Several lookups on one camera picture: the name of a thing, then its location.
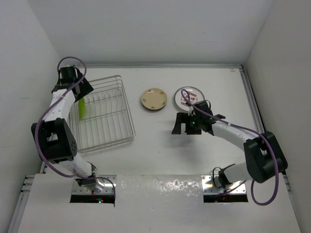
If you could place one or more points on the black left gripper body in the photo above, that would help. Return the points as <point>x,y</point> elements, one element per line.
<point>84,89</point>

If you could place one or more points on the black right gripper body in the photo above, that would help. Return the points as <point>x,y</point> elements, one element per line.
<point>193,118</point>

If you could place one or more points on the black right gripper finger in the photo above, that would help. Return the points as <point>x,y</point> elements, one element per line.
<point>180,118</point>
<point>192,128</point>

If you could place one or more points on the large white plate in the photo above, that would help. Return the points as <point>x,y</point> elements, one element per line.
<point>185,94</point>

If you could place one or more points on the lime green plate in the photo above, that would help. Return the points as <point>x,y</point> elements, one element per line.
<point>81,108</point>

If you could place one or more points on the beige plate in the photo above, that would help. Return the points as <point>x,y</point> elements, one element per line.
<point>154,99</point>

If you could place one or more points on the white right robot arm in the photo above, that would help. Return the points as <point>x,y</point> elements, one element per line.
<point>264,157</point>

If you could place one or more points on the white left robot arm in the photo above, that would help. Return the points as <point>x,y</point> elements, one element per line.
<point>53,137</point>

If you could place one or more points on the metal wire dish rack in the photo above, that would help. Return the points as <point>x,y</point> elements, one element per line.
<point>107,120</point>

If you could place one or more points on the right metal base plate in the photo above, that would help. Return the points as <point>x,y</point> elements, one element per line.
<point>210,187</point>

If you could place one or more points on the metal base plate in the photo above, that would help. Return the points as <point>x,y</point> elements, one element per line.
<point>98,186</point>
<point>210,187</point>

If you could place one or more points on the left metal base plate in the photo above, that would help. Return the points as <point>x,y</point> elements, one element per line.
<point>98,186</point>

